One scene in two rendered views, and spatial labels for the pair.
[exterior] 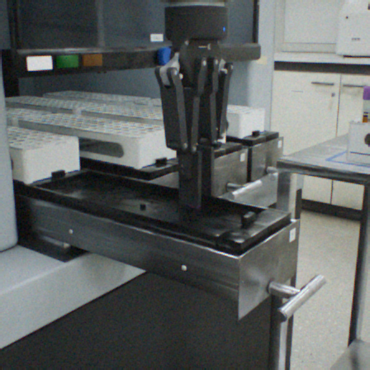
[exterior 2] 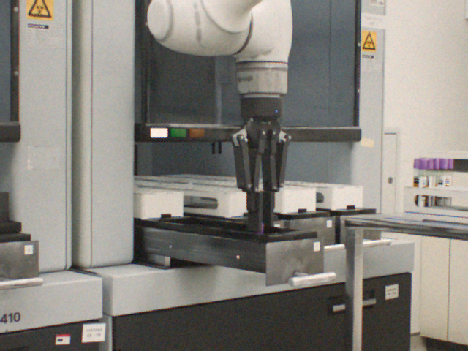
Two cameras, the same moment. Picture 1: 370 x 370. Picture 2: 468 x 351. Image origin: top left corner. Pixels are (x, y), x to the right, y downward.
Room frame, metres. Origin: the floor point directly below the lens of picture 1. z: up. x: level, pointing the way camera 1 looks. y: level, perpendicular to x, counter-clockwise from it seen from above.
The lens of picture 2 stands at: (-1.03, -0.29, 0.99)
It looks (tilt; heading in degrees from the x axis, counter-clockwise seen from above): 3 degrees down; 11
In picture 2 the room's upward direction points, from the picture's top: 1 degrees clockwise
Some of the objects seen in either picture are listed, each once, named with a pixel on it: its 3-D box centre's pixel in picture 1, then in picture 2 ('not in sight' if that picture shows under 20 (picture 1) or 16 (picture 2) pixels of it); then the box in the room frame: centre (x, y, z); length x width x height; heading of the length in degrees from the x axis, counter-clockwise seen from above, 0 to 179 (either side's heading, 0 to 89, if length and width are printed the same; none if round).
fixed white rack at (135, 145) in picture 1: (93, 140); (198, 202); (0.90, 0.16, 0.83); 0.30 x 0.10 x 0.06; 53
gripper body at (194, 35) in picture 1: (196, 46); (261, 122); (0.63, -0.01, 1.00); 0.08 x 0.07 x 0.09; 143
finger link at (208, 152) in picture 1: (202, 173); (266, 210); (0.64, -0.02, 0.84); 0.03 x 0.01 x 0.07; 53
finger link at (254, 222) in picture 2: (190, 177); (254, 211); (0.62, -0.01, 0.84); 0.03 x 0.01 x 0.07; 53
